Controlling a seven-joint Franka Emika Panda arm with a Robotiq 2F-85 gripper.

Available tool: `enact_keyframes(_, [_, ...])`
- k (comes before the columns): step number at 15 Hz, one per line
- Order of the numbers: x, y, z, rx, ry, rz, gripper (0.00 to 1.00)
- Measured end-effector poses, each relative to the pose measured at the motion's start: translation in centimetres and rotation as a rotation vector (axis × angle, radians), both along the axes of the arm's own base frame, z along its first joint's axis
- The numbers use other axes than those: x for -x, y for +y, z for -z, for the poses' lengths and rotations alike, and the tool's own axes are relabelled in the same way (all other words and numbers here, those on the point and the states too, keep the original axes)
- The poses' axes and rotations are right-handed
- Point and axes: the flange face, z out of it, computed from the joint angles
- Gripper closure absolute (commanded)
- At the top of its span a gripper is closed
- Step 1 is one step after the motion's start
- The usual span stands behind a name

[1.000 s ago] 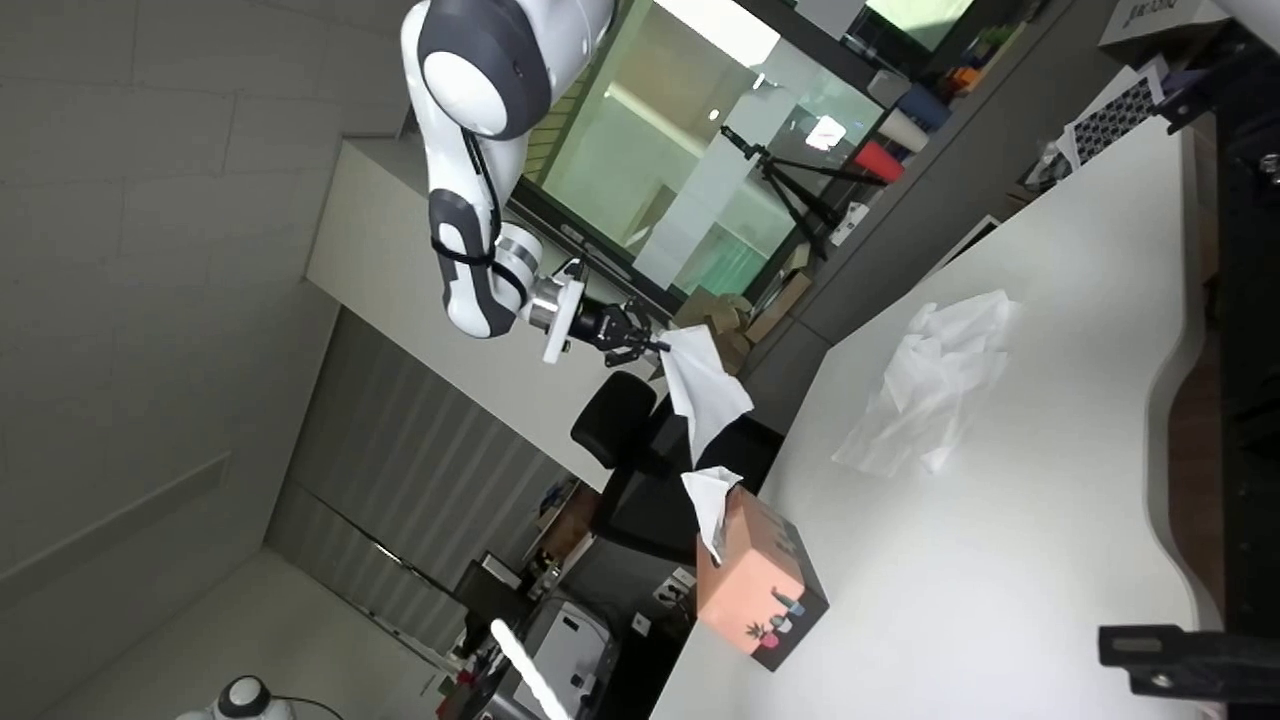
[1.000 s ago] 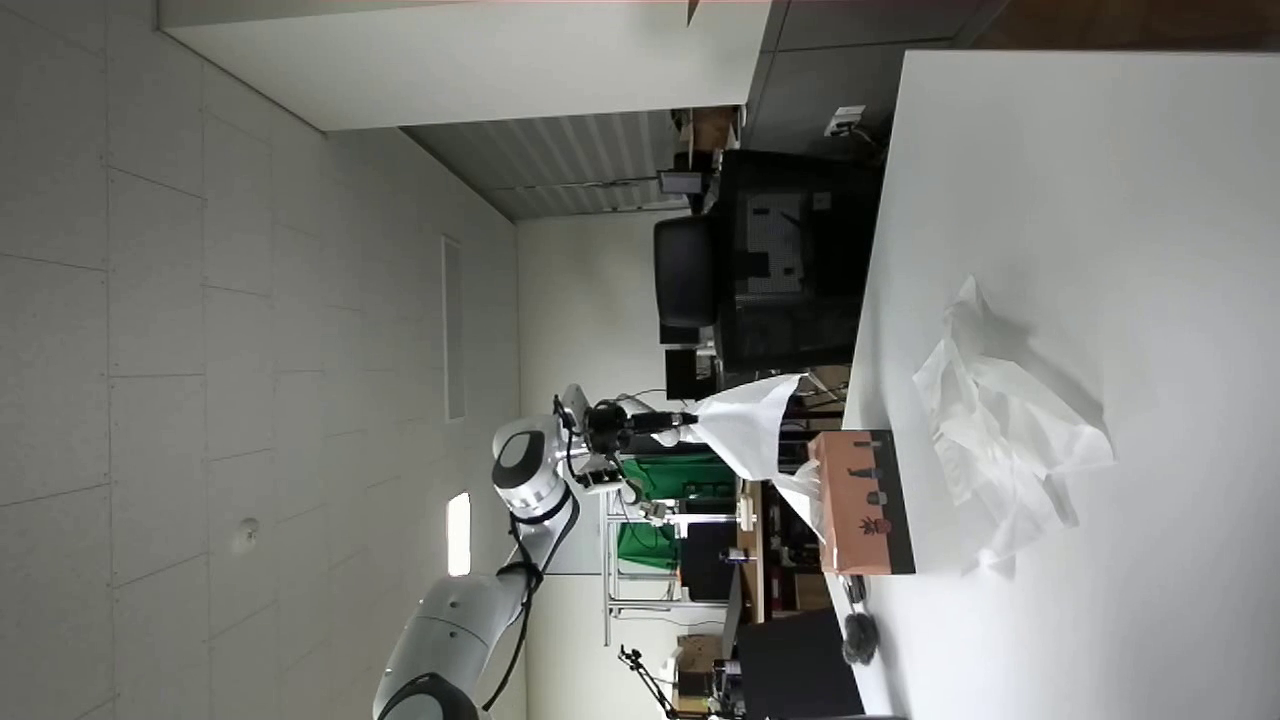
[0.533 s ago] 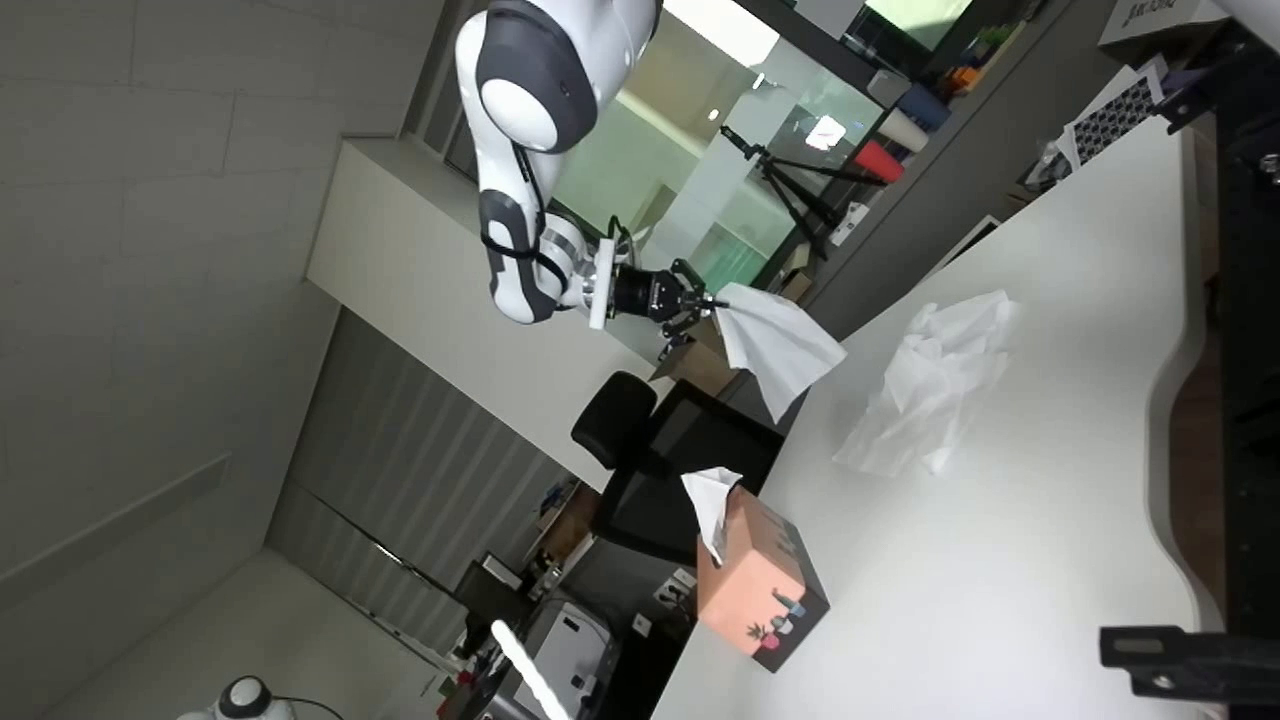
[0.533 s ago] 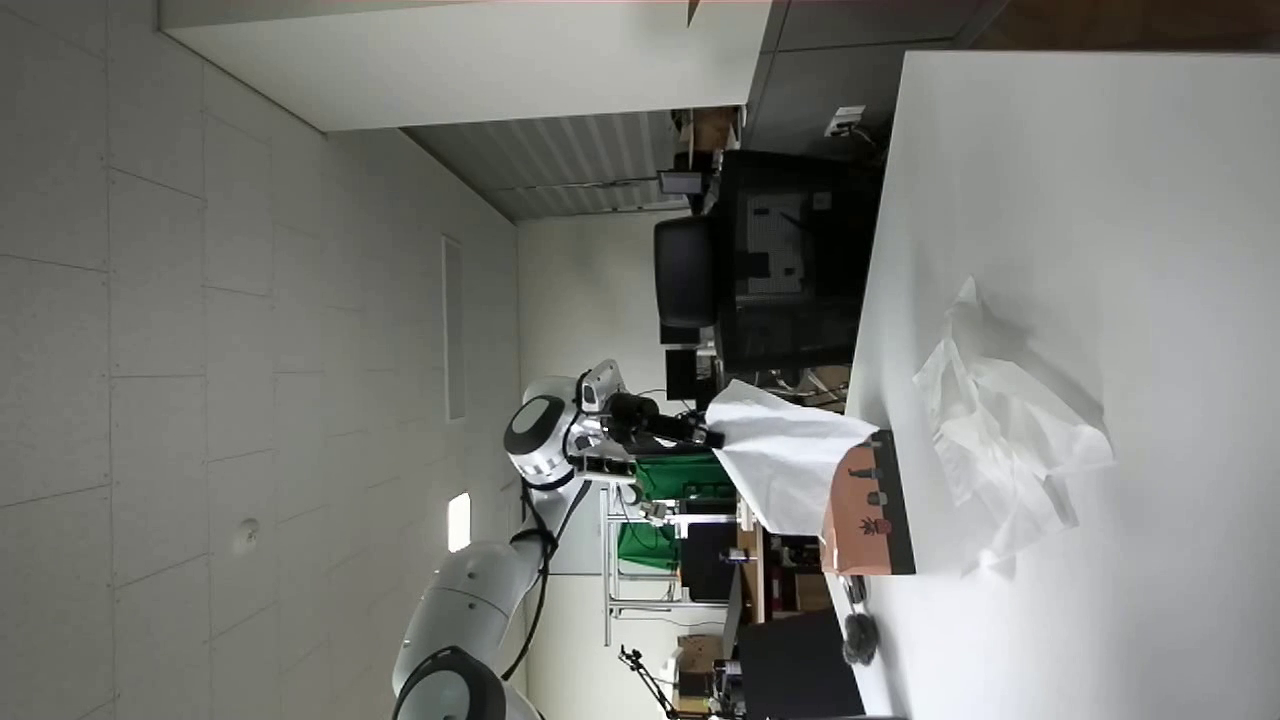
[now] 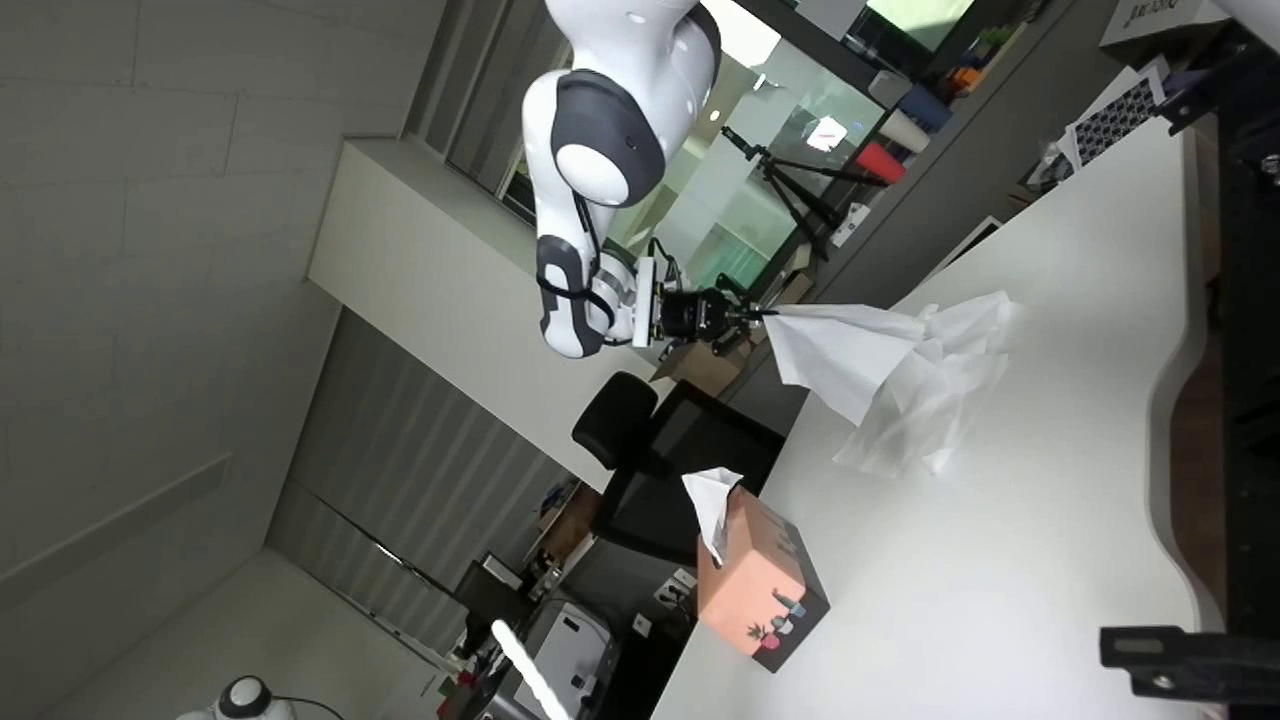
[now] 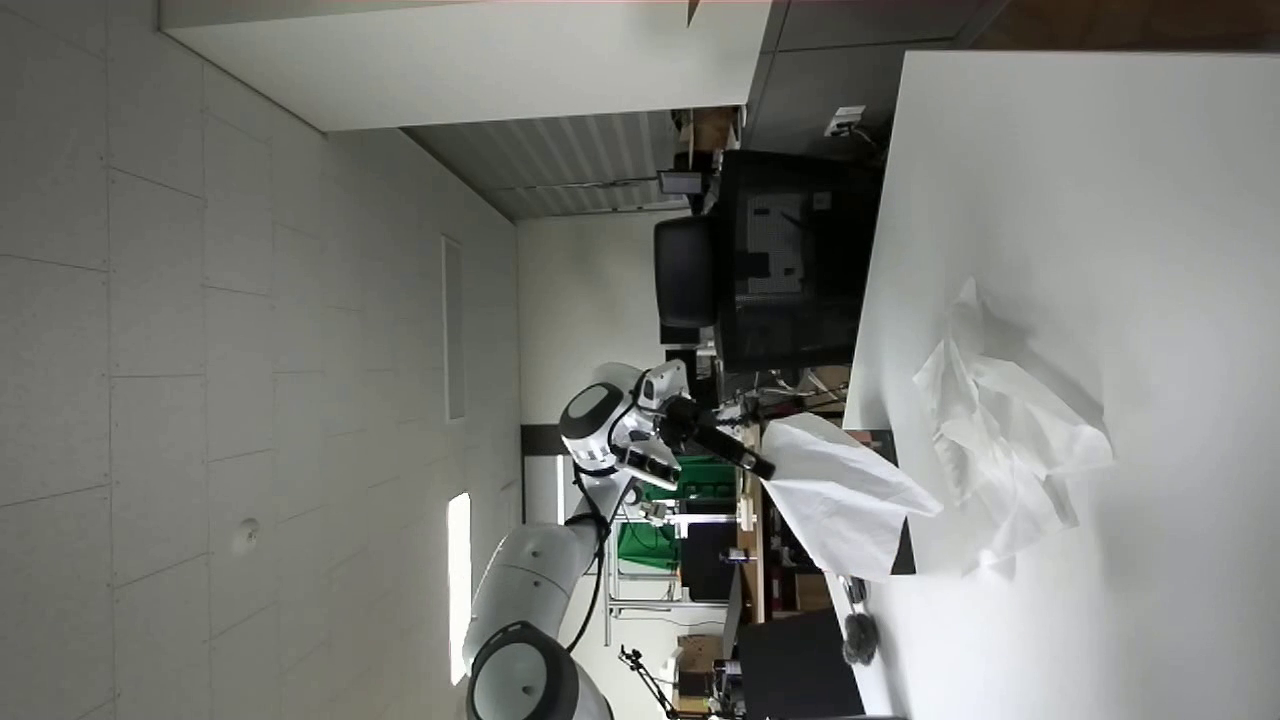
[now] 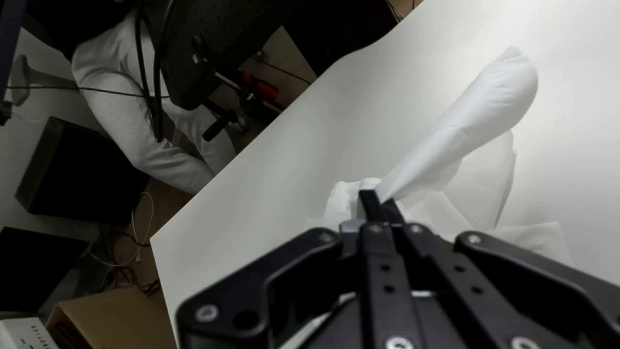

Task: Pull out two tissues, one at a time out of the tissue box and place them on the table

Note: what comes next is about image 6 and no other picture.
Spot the black computer monitor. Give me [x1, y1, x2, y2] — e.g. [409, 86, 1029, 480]
[649, 212, 731, 352]

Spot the small black tabletop object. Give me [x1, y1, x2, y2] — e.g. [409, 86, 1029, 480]
[835, 577, 888, 671]

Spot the brown cardboard box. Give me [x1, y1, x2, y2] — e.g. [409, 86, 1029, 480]
[851, 428, 921, 586]

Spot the crumpled white tissue pile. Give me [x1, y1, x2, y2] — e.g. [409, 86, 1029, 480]
[907, 275, 1121, 586]

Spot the black box device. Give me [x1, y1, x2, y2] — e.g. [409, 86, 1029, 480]
[674, 519, 738, 606]

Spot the small cardboard box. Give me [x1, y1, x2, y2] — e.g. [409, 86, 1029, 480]
[674, 104, 743, 160]

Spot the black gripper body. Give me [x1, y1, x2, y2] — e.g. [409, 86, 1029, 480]
[654, 393, 743, 468]

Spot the black equipment cabinet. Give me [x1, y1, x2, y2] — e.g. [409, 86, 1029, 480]
[716, 144, 888, 380]

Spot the green plastic bin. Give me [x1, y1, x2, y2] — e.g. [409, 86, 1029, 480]
[617, 447, 738, 573]

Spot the white facial tissue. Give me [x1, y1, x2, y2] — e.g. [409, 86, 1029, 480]
[755, 410, 947, 582]

